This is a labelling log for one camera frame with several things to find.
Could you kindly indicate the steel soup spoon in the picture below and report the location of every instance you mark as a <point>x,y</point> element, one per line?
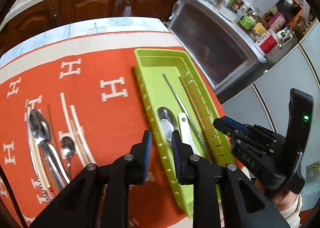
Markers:
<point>168,122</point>

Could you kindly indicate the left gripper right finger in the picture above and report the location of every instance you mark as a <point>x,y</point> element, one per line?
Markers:
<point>223,196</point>

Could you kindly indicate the green plastic tray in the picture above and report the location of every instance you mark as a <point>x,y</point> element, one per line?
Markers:
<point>157,72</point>

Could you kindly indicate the white bowl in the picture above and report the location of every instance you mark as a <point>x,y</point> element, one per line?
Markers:
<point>226,13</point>

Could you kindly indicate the red-banded bamboo chopstick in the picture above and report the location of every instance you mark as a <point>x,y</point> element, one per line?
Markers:
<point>68,116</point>
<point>80,137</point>

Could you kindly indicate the white ceramic spoon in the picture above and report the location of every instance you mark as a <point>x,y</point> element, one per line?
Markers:
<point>186,132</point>

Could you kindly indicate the green label bottle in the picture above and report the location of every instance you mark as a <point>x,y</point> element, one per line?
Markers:
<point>247,22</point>

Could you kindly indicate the small steel spoon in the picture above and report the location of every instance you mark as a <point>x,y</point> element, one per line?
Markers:
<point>68,149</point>

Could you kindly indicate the grey cabinet with mesh doors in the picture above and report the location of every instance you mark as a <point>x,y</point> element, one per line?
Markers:
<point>222,51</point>

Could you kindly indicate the red white canister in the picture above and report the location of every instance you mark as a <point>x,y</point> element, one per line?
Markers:
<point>266,43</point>

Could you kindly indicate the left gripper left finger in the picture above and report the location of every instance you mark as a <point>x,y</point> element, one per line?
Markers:
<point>98,195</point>

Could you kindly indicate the large steel spoon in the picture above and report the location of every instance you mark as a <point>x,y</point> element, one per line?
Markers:
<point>40,132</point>

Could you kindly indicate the orange H-pattern cloth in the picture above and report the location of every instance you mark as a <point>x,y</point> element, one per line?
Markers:
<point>96,74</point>

